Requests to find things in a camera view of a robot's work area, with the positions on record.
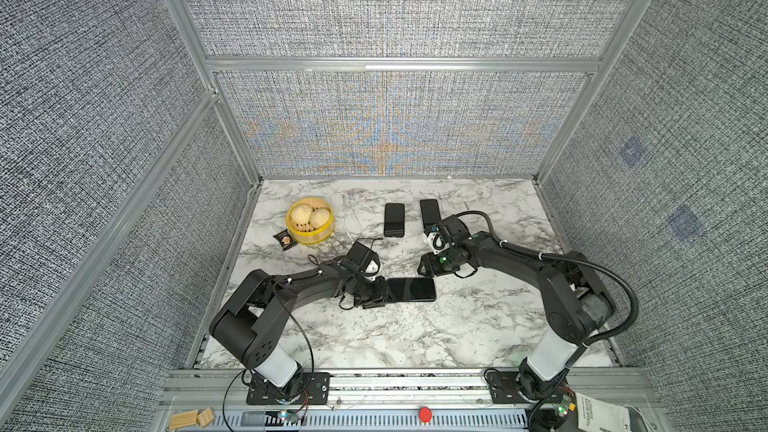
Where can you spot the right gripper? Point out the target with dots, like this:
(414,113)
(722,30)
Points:
(429,268)

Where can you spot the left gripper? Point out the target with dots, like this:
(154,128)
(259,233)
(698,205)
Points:
(380,296)

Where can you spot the black phone case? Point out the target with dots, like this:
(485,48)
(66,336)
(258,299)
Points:
(394,234)
(414,300)

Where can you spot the light blue phone case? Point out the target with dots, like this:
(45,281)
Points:
(429,225)

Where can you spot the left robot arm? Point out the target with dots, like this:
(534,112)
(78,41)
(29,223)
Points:
(251,322)

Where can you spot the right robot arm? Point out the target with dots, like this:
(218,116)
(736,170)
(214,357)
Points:
(576,302)

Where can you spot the right steamed bun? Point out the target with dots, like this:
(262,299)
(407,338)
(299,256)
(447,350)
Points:
(319,218)

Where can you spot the steamed bun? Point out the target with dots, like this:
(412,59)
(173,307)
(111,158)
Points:
(319,218)
(299,214)

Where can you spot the yellow bamboo steamer basket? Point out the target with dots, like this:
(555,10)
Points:
(306,234)

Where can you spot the small dark snack packet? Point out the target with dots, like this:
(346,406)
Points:
(285,240)

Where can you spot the left steamed bun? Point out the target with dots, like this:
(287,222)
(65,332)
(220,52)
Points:
(299,214)

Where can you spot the red emergency button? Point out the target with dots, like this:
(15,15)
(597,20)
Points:
(425,415)

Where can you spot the wooden blocks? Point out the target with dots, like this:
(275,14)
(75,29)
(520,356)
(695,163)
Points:
(192,418)

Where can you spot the white paper label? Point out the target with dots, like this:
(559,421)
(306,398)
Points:
(598,416)

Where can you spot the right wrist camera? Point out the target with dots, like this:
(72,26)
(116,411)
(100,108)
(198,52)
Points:
(446,233)

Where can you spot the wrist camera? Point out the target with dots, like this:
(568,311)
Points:
(362,260)
(446,233)

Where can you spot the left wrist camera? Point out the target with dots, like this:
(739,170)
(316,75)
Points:
(362,260)

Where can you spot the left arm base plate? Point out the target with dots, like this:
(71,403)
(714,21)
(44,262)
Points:
(311,388)

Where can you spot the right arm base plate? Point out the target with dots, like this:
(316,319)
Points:
(514,387)

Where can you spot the aluminium front rail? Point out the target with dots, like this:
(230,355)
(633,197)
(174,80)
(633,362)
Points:
(359,400)

